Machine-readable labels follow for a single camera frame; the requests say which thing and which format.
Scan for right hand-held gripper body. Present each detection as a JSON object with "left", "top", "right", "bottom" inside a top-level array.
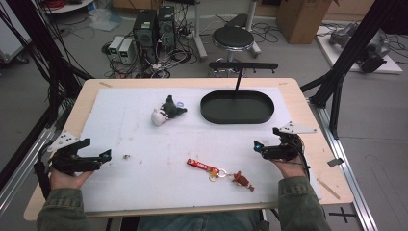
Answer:
[{"left": 261, "top": 120, "right": 318, "bottom": 162}]

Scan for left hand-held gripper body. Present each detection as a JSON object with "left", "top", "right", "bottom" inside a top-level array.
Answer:
[{"left": 47, "top": 130, "right": 104, "bottom": 177}]

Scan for dark oval tray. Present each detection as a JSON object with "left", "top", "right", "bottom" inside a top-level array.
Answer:
[{"left": 199, "top": 61, "right": 279, "bottom": 125}]

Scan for red strap figurine keychain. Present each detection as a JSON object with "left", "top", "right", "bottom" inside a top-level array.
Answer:
[{"left": 186, "top": 157, "right": 256, "bottom": 193}]

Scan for grey and white plush keychain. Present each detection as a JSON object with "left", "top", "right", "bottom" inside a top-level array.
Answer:
[{"left": 150, "top": 94, "right": 189, "bottom": 128}]

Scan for person's right hand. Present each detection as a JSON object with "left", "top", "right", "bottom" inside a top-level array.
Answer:
[{"left": 271, "top": 156, "right": 309, "bottom": 179}]

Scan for person's left hand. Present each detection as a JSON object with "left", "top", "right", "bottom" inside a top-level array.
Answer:
[{"left": 49, "top": 168, "right": 94, "bottom": 192}]

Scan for small black tape piece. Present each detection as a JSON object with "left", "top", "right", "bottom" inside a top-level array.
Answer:
[{"left": 326, "top": 157, "right": 344, "bottom": 168}]

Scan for thin wooden stick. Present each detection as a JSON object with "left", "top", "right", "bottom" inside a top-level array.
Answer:
[{"left": 316, "top": 178, "right": 342, "bottom": 201}]

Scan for white table mat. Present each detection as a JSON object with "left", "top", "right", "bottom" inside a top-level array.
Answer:
[{"left": 78, "top": 87, "right": 322, "bottom": 213}]

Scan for person's legs in jeans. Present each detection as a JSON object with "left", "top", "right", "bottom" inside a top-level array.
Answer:
[{"left": 137, "top": 209, "right": 265, "bottom": 231}]

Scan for white power supply unit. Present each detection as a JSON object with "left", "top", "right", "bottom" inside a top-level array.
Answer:
[
  {"left": 118, "top": 38, "right": 135, "bottom": 65},
  {"left": 108, "top": 35, "right": 125, "bottom": 63}
]

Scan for black round stool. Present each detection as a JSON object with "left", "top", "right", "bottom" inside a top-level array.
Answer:
[{"left": 211, "top": 25, "right": 265, "bottom": 78}]

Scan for white stand leg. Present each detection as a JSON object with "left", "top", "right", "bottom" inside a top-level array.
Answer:
[
  {"left": 191, "top": 0, "right": 209, "bottom": 63},
  {"left": 245, "top": 0, "right": 263, "bottom": 60}
]

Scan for cardboard box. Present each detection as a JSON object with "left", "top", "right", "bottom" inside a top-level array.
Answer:
[{"left": 275, "top": 0, "right": 334, "bottom": 45}]

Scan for grey and black device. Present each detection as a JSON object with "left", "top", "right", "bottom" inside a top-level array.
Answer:
[{"left": 328, "top": 22, "right": 393, "bottom": 74}]

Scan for clear plastic bag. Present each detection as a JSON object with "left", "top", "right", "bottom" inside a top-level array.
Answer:
[{"left": 89, "top": 7, "right": 124, "bottom": 32}]

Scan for black computer tower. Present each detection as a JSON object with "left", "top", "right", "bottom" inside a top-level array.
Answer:
[
  {"left": 132, "top": 9, "right": 159, "bottom": 64},
  {"left": 157, "top": 5, "right": 177, "bottom": 50}
]

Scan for white floor board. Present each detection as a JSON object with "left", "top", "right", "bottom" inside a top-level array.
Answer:
[{"left": 315, "top": 25, "right": 404, "bottom": 75}]

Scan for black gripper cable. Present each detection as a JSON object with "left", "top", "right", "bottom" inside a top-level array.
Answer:
[{"left": 33, "top": 159, "right": 53, "bottom": 200}]

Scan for aluminium rail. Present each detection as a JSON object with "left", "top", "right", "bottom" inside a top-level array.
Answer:
[
  {"left": 307, "top": 95, "right": 380, "bottom": 231},
  {"left": 0, "top": 127, "right": 56, "bottom": 215}
]

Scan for black frame strut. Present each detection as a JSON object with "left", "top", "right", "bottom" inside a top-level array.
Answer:
[
  {"left": 5, "top": 0, "right": 94, "bottom": 129},
  {"left": 300, "top": 0, "right": 400, "bottom": 140}
]

